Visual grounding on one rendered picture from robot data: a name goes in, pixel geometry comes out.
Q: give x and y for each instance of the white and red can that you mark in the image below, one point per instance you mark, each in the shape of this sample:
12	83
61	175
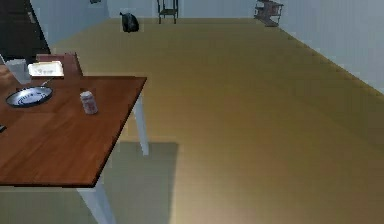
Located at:
88	103

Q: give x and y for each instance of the black bin bag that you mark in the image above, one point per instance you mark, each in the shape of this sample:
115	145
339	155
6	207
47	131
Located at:
129	22

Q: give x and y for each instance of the brown wooden chair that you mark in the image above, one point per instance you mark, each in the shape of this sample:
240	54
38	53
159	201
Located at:
71	65

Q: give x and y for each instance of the brown wooden table white legs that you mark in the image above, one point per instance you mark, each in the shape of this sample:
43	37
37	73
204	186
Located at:
60	140

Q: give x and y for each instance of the white rectangular tray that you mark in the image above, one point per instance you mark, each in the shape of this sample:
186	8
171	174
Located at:
45	69

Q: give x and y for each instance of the grey frying pan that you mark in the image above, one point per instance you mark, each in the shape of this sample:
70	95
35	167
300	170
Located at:
29	96

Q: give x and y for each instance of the pale grey cup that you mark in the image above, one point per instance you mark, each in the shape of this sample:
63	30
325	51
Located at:
20	70

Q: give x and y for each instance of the small black object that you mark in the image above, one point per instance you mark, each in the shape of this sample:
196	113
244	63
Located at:
2	128

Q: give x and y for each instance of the dark cupboard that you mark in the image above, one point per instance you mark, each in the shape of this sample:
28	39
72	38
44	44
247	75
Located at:
18	31

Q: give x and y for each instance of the dark frame side table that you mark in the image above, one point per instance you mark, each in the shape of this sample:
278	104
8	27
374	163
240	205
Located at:
167	11

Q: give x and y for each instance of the red brown wall shelf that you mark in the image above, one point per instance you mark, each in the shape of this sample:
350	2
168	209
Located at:
268	12

